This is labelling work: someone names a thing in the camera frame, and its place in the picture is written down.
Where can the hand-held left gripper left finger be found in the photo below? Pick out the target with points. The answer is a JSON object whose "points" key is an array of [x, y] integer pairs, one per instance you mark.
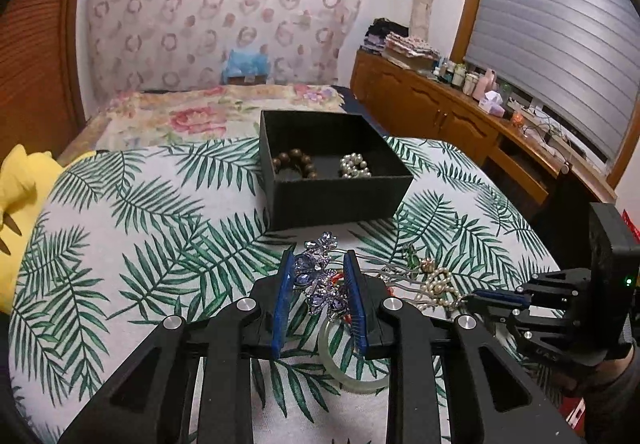
{"points": [[282, 296]]}

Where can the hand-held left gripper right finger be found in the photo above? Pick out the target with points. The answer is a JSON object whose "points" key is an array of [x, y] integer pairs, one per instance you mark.
{"points": [[357, 306]]}

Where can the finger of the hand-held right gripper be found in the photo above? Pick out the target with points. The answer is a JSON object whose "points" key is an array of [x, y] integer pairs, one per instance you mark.
{"points": [[495, 297], [535, 331]]}

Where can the purple crystal hair comb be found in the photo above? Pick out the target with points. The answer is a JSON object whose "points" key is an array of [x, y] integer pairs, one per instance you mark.
{"points": [[312, 266]]}

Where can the pale green jade bangle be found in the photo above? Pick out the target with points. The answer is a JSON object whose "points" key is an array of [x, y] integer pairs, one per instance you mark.
{"points": [[325, 349]]}

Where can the cream pearl strand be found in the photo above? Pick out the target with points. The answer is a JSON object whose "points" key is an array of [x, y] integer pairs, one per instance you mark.
{"points": [[440, 284]]}

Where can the black jewelry box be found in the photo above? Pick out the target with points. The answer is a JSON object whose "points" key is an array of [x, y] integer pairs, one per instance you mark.
{"points": [[330, 204]]}

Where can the person's right hand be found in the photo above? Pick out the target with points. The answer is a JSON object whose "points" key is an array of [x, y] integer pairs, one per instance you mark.
{"points": [[580, 381]]}

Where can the palm leaf print blanket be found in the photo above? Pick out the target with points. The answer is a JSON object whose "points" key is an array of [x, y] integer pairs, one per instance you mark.
{"points": [[150, 234]]}

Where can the small orange ornament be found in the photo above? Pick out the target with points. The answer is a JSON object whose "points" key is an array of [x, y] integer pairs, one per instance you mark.
{"points": [[517, 118]]}

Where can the wooden sideboard cabinet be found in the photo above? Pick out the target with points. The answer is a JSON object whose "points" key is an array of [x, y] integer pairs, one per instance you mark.
{"points": [[450, 119]]}

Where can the pink tissue box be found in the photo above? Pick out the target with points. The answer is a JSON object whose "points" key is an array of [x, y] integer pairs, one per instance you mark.
{"points": [[492, 104]]}

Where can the floral quilt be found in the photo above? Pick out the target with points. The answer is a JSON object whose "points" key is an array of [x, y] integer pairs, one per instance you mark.
{"points": [[200, 117]]}

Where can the row of cosmetic bottles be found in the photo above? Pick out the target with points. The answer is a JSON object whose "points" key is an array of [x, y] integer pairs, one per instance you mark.
{"points": [[462, 77]]}

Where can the blue plush toy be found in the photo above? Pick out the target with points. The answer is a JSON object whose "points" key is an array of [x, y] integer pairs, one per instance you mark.
{"points": [[245, 64]]}

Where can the grey window blind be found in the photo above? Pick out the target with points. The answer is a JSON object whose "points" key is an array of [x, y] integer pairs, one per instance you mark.
{"points": [[560, 34]]}

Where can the stack of folded clothes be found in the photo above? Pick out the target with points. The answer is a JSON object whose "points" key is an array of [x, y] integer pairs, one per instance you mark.
{"points": [[400, 44]]}

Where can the yellow plush toy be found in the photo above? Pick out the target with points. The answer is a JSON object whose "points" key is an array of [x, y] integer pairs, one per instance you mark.
{"points": [[25, 204]]}

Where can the louvered wooden wardrobe door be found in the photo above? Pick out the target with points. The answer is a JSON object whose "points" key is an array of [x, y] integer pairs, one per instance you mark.
{"points": [[35, 64]]}

